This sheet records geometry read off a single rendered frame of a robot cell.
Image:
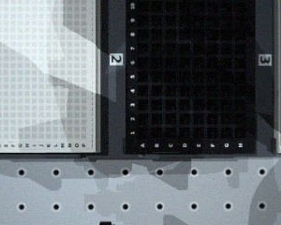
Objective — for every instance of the black well plate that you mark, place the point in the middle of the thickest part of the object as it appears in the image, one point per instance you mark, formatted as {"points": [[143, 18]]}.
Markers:
{"points": [[207, 82]]}

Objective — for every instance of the grey flat base plate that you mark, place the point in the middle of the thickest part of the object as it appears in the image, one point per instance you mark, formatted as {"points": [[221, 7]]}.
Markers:
{"points": [[140, 191]]}

